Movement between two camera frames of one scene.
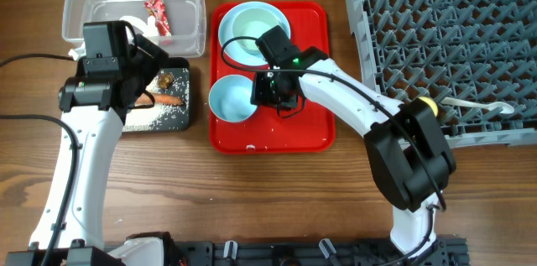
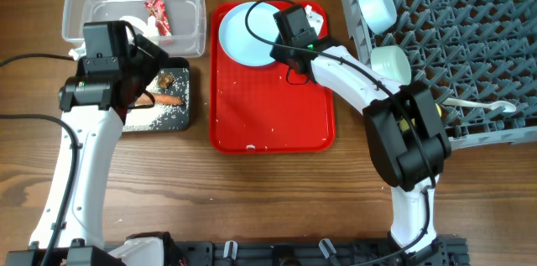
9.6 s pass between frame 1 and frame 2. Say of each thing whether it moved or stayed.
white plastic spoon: stayed
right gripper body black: moved
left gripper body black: stayed
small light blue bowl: moved
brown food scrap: stayed
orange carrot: stayed
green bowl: moved
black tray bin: stayed
